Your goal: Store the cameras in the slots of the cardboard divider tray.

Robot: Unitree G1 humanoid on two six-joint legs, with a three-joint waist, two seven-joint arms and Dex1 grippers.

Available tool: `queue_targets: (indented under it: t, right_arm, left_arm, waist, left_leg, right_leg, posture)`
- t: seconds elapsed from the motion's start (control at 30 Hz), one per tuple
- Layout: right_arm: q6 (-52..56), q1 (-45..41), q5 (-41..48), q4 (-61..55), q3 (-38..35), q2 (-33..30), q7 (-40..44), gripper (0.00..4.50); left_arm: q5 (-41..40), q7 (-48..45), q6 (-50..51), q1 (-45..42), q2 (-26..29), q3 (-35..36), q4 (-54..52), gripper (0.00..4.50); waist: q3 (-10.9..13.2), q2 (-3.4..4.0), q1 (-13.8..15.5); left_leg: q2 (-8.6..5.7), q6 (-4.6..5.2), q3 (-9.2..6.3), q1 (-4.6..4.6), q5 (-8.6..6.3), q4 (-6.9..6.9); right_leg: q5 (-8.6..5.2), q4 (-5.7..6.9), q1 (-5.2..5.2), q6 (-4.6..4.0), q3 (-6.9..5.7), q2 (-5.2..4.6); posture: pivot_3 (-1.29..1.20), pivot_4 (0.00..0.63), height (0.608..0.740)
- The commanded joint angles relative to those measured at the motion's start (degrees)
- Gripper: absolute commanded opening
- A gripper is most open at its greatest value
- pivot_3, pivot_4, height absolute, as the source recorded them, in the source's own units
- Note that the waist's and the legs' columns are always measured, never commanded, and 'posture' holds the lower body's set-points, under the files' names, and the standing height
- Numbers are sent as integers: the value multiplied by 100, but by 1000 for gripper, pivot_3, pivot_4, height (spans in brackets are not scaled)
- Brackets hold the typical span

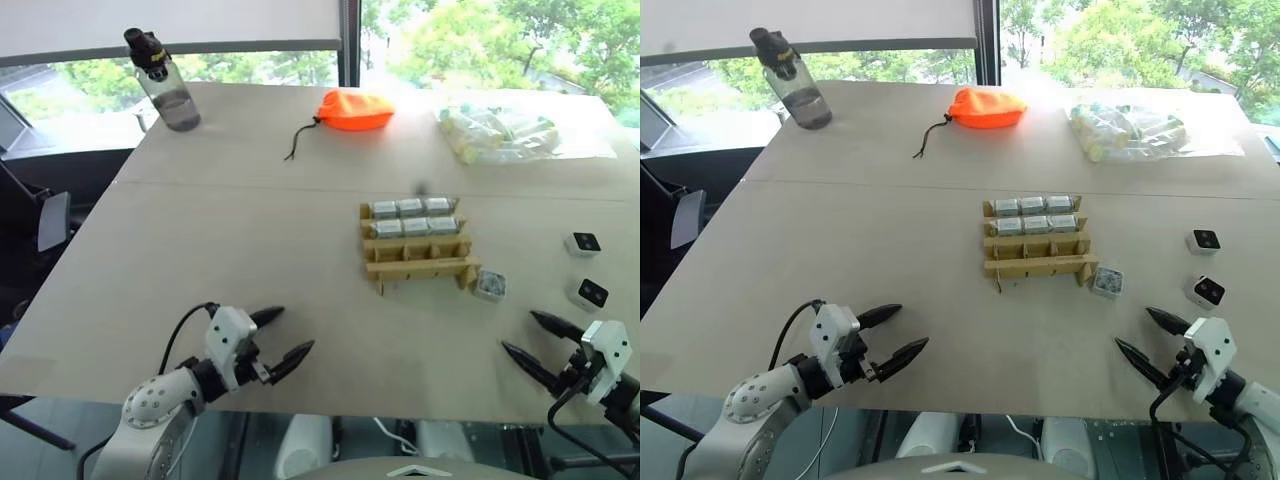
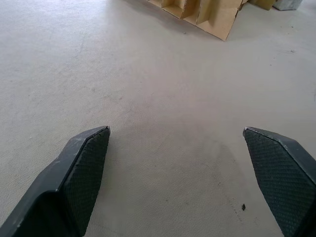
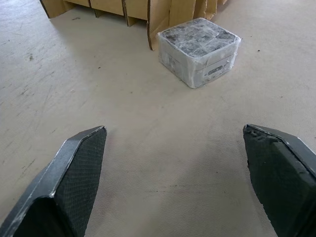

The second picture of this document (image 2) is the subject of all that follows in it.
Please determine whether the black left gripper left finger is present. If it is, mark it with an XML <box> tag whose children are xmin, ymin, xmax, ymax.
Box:
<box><xmin>0</xmin><ymin>125</ymin><xmax>111</xmax><ymax>237</ymax></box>

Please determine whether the cardboard divider box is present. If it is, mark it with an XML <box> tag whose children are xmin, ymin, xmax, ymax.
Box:
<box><xmin>147</xmin><ymin>0</ymin><xmax>275</xmax><ymax>41</ymax></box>

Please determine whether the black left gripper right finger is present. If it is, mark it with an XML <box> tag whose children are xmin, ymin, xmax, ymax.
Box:
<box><xmin>242</xmin><ymin>126</ymin><xmax>316</xmax><ymax>237</ymax></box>

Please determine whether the grey rectangular object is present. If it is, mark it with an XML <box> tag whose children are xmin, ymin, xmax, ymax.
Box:
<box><xmin>272</xmin><ymin>0</ymin><xmax>303</xmax><ymax>11</ymax></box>

